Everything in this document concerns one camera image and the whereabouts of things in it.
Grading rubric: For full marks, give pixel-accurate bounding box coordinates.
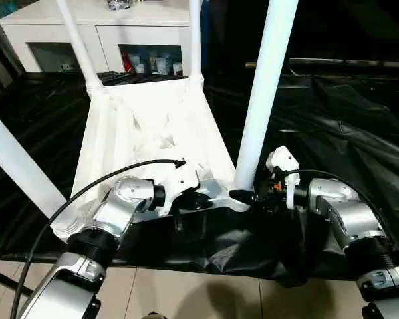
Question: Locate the dark long bar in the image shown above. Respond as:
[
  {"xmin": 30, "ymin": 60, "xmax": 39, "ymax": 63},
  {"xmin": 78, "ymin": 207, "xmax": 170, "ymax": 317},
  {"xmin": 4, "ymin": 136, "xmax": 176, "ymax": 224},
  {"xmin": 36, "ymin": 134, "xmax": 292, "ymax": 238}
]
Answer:
[{"xmin": 288, "ymin": 57, "xmax": 399, "ymax": 70}]

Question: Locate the white plastic table top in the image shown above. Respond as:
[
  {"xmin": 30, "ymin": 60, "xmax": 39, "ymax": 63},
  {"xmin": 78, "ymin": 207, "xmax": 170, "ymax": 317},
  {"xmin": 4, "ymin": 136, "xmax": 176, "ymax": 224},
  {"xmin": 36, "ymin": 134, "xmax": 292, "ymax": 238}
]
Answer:
[{"xmin": 49, "ymin": 74, "xmax": 254, "ymax": 246}]

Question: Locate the black mat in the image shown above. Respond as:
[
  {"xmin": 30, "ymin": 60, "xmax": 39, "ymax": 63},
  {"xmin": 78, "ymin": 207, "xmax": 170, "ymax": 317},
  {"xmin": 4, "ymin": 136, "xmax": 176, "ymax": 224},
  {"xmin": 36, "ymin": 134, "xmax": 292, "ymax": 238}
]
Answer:
[{"xmin": 0, "ymin": 68, "xmax": 399, "ymax": 289}]

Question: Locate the patterned white cup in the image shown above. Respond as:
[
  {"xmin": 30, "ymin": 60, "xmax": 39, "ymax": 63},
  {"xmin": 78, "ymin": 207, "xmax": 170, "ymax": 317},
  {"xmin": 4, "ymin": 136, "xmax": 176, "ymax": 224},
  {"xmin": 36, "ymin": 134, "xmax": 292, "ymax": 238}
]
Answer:
[{"xmin": 154, "ymin": 56, "xmax": 170, "ymax": 76}]

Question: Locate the white plastic table leg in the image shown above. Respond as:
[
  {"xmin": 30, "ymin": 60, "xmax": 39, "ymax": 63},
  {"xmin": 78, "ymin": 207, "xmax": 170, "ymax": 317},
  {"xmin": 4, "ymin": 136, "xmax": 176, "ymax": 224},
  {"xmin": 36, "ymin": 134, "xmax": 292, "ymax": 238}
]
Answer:
[
  {"xmin": 55, "ymin": 0, "xmax": 104, "ymax": 96},
  {"xmin": 187, "ymin": 0, "xmax": 206, "ymax": 86},
  {"xmin": 0, "ymin": 104, "xmax": 70, "ymax": 221},
  {"xmin": 233, "ymin": 0, "xmax": 301, "ymax": 191}
]

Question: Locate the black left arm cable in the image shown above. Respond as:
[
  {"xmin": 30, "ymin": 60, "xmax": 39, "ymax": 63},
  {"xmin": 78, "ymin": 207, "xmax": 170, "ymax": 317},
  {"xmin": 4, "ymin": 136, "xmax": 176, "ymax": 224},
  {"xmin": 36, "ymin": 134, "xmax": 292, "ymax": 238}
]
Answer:
[{"xmin": 9, "ymin": 158, "xmax": 188, "ymax": 319}]

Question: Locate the dark crumpled bundle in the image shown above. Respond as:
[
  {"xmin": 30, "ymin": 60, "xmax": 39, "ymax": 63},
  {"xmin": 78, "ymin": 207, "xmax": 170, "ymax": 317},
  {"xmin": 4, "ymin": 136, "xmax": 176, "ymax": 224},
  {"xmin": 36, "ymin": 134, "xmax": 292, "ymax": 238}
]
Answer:
[{"xmin": 105, "ymin": 0, "xmax": 134, "ymax": 11}]

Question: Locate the white cabinet with glass doors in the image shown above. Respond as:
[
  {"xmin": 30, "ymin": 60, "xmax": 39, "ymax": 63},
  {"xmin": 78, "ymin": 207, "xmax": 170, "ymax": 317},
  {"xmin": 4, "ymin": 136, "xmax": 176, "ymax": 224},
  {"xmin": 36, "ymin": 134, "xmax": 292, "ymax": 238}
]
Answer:
[{"xmin": 0, "ymin": 0, "xmax": 193, "ymax": 76}]

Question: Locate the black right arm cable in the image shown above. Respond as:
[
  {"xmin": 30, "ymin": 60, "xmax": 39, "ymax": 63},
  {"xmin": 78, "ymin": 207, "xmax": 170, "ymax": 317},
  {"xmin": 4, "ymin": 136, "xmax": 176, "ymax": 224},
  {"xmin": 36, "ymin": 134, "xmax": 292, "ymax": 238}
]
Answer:
[{"xmin": 278, "ymin": 168, "xmax": 397, "ymax": 247}]

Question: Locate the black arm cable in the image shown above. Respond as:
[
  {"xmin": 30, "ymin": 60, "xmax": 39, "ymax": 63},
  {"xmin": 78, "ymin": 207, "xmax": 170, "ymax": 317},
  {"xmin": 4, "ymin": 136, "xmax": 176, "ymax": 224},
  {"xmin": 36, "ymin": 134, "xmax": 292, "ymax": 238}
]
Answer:
[
  {"xmin": 9, "ymin": 158, "xmax": 188, "ymax": 319},
  {"xmin": 278, "ymin": 168, "xmax": 397, "ymax": 247}
]

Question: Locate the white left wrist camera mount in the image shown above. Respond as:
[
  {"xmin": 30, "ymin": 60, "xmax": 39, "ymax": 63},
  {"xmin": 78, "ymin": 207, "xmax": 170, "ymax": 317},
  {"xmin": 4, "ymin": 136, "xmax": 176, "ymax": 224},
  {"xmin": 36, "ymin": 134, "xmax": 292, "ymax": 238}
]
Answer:
[{"xmin": 157, "ymin": 158, "xmax": 203, "ymax": 219}]

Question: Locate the black box with gold label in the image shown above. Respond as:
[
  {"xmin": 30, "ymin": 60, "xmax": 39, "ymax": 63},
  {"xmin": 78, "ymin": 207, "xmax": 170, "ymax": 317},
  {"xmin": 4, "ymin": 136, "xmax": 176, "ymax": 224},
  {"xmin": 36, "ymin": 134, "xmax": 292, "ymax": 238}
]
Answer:
[{"xmin": 202, "ymin": 0, "xmax": 291, "ymax": 84}]

